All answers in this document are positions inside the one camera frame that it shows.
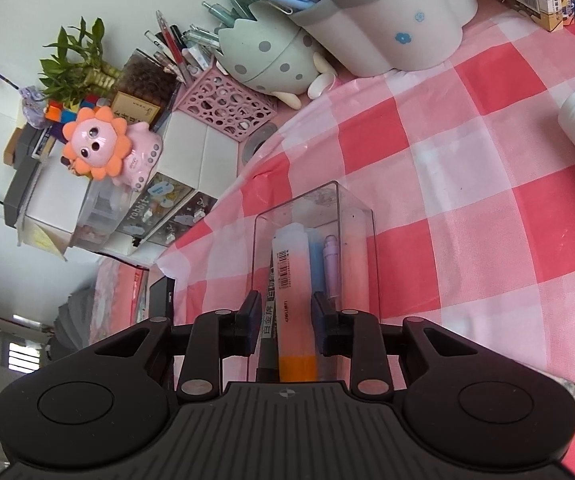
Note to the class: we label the white drawer organizer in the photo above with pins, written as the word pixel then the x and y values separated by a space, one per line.
pixel 197 165

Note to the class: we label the red white checkered tablecloth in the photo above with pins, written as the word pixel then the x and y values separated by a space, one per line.
pixel 470 179

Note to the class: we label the grey black marker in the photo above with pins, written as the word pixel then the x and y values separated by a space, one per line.
pixel 268 358

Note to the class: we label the white eraser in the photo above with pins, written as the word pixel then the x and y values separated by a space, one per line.
pixel 567 384

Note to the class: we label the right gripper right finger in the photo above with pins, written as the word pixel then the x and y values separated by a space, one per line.
pixel 356 336

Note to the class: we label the pink lion toy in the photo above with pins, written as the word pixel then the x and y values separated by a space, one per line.
pixel 102 146

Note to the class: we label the green bamboo plant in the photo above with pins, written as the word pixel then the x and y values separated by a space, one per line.
pixel 77 67

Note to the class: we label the purple white pen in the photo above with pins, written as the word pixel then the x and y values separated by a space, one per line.
pixel 332 269

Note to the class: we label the orange capped highlighter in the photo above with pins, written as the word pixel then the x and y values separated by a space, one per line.
pixel 292 289

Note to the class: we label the black smartphone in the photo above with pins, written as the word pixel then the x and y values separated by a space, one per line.
pixel 161 301

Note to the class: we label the red pink box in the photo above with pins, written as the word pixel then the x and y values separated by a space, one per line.
pixel 117 293

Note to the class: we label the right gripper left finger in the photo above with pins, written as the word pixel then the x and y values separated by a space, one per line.
pixel 211 338

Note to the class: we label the pink perforated pen basket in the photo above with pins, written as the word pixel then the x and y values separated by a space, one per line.
pixel 220 102

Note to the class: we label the black box on top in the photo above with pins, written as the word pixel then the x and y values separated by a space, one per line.
pixel 26 151

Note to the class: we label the pink highlighter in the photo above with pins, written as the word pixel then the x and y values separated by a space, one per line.
pixel 355 266

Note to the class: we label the egg shaped pen holder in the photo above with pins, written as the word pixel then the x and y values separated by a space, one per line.
pixel 270 54

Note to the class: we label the clear plastic organizer box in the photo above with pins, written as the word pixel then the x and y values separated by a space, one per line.
pixel 322 209

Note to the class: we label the light blue pen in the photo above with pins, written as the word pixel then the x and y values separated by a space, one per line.
pixel 316 260

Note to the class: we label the rubik's cube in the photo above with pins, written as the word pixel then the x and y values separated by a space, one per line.
pixel 59 112

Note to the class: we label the white grey pen holder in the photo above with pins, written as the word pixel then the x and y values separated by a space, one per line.
pixel 371 37

